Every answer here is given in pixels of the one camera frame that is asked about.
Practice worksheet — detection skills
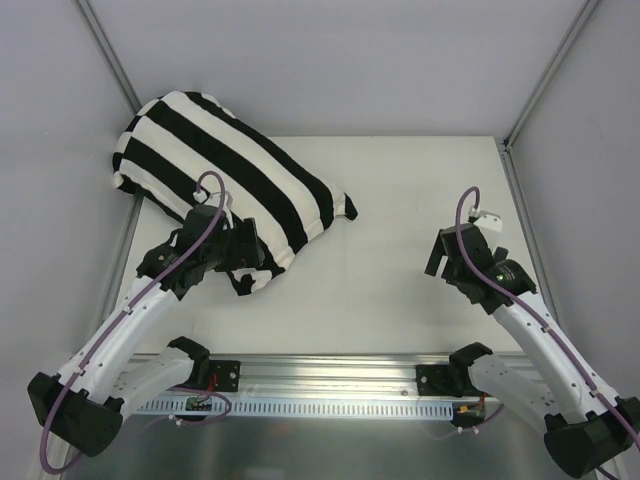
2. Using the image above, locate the black white striped pillowcase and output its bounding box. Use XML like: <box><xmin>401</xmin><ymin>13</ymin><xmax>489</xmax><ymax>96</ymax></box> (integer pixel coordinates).
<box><xmin>112</xmin><ymin>91</ymin><xmax>358</xmax><ymax>296</ymax></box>

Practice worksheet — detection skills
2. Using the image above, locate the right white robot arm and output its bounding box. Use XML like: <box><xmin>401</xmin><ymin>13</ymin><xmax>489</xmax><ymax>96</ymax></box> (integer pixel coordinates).
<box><xmin>416</xmin><ymin>221</ymin><xmax>639</xmax><ymax>479</ymax></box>

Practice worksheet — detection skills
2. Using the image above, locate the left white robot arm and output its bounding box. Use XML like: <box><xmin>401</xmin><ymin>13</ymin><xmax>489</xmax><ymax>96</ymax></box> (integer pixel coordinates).
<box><xmin>27</xmin><ymin>205</ymin><xmax>264</xmax><ymax>457</ymax></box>

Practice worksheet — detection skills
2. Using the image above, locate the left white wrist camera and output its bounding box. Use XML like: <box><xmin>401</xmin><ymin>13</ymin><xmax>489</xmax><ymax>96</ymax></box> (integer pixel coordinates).
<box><xmin>193</xmin><ymin>189</ymin><xmax>233</xmax><ymax>210</ymax></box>

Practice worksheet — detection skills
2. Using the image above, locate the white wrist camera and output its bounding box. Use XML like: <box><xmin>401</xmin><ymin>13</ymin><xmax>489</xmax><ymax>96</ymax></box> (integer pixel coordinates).
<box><xmin>469</xmin><ymin>210</ymin><xmax>503</xmax><ymax>236</ymax></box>
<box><xmin>193</xmin><ymin>189</ymin><xmax>233</xmax><ymax>210</ymax></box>

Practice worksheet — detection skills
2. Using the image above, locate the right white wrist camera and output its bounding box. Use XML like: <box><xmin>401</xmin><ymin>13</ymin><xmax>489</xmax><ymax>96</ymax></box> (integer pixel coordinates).
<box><xmin>469</xmin><ymin>210</ymin><xmax>503</xmax><ymax>236</ymax></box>

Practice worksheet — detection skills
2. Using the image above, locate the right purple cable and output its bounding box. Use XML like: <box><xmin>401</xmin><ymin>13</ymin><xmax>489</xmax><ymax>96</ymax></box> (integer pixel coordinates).
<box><xmin>457</xmin><ymin>186</ymin><xmax>640</xmax><ymax>451</ymax></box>

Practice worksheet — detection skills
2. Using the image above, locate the purple cable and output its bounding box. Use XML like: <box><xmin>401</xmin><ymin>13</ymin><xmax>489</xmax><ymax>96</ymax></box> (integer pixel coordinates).
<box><xmin>41</xmin><ymin>171</ymin><xmax>232</xmax><ymax>475</ymax></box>
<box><xmin>457</xmin><ymin>186</ymin><xmax>640</xmax><ymax>451</ymax></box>

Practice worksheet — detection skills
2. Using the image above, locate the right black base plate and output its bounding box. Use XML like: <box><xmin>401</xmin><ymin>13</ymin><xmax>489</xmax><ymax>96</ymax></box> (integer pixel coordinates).
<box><xmin>415</xmin><ymin>364</ymin><xmax>456</xmax><ymax>396</ymax></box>

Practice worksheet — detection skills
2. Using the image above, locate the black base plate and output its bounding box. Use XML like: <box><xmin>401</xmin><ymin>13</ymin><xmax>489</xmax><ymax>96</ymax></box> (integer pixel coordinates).
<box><xmin>415</xmin><ymin>364</ymin><xmax>456</xmax><ymax>396</ymax></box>
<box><xmin>200</xmin><ymin>359</ymin><xmax>241</xmax><ymax>393</ymax></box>

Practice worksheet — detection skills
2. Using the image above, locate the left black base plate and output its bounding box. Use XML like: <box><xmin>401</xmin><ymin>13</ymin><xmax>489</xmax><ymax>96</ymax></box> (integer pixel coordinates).
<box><xmin>200</xmin><ymin>359</ymin><xmax>241</xmax><ymax>393</ymax></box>

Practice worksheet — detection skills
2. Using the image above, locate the aluminium mounting rail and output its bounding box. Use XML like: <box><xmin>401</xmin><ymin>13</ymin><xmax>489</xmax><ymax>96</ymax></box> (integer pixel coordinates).
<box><xmin>119</xmin><ymin>353</ymin><xmax>551</xmax><ymax>401</ymax></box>

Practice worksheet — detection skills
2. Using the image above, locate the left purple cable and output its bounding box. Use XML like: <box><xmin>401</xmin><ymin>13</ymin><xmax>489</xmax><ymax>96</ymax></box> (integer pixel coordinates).
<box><xmin>41</xmin><ymin>171</ymin><xmax>232</xmax><ymax>475</ymax></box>

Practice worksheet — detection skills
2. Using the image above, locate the white slotted cable duct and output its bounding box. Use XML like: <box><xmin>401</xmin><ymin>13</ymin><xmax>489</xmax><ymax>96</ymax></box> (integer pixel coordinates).
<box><xmin>137</xmin><ymin>395</ymin><xmax>454</xmax><ymax>421</ymax></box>

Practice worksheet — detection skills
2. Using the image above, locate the left aluminium frame post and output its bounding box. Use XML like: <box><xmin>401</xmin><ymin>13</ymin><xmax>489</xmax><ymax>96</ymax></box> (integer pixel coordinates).
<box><xmin>72</xmin><ymin>0</ymin><xmax>142</xmax><ymax>113</ymax></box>

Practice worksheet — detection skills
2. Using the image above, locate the aluminium frame post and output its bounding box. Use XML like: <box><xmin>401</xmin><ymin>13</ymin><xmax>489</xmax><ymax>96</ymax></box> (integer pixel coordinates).
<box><xmin>501</xmin><ymin>0</ymin><xmax>602</xmax><ymax>152</ymax></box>
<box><xmin>72</xmin><ymin>0</ymin><xmax>142</xmax><ymax>113</ymax></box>

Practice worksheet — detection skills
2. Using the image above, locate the right aluminium frame post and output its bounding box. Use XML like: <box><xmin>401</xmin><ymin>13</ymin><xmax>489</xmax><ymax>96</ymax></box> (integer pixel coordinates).
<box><xmin>501</xmin><ymin>0</ymin><xmax>602</xmax><ymax>152</ymax></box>

